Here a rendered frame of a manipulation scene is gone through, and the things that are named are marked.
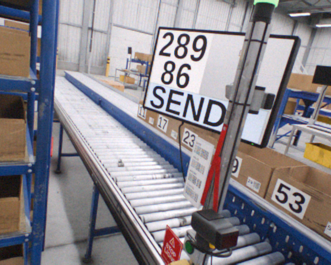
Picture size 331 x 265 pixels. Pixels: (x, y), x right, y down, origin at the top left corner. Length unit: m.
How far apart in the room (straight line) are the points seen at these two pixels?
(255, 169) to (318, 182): 0.33
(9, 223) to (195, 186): 0.50
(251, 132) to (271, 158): 0.93
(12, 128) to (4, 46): 0.18
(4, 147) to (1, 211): 0.17
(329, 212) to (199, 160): 0.64
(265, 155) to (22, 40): 1.43
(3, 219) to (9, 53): 0.41
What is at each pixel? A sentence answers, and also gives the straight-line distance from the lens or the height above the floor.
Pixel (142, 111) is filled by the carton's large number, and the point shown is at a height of 0.97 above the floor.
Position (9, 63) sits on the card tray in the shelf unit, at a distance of 0.68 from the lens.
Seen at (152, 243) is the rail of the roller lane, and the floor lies 0.74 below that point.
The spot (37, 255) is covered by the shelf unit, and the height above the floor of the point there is 0.87.
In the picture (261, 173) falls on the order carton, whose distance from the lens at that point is 1.38.
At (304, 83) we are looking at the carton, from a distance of 6.67.
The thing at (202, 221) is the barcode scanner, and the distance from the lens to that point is 0.68.
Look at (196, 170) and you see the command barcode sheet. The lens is 0.77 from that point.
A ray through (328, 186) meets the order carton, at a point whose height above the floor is 0.99.
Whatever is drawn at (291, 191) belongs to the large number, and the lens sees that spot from 1.30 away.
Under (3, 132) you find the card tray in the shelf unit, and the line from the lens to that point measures 0.72.
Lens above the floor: 1.43
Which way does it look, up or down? 16 degrees down
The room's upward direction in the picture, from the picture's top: 10 degrees clockwise
